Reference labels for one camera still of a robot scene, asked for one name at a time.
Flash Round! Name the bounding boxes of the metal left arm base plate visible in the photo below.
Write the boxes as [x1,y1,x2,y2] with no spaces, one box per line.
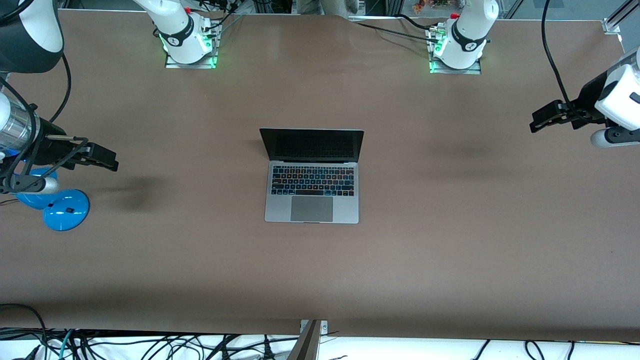
[427,25,482,75]

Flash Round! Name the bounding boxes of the black looped floor cable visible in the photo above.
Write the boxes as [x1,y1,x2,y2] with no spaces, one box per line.
[0,303,48,346]

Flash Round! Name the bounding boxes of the teal cable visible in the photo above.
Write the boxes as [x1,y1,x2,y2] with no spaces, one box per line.
[59,329,76,360]

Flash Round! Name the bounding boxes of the short black table cable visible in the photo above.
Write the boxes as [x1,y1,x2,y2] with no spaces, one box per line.
[397,14,438,31]

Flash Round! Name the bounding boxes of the aluminium frame profile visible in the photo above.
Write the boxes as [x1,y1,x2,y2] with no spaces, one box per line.
[602,0,640,35]

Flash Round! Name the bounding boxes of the grey metal beam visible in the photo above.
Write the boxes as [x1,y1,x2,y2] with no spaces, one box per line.
[287,320,321,360]

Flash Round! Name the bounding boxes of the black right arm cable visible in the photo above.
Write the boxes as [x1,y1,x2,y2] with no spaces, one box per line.
[0,52,90,193]

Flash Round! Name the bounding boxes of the long black table cable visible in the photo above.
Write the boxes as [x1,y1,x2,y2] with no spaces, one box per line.
[352,20,441,43]

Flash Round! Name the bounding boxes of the black base connector cable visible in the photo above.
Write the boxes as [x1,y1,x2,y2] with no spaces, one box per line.
[200,0,246,32]

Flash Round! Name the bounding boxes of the blue desk lamp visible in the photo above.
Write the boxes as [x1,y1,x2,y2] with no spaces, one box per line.
[15,167,91,232]

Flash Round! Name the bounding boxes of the silver grey laptop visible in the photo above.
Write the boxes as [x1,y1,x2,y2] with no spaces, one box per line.
[259,128,365,225]

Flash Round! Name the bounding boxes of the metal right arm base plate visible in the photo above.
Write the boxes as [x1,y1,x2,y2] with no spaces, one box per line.
[165,22,220,69]

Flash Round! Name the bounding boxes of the tangled black cable bundle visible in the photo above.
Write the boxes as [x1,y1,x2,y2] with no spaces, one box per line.
[0,327,301,360]

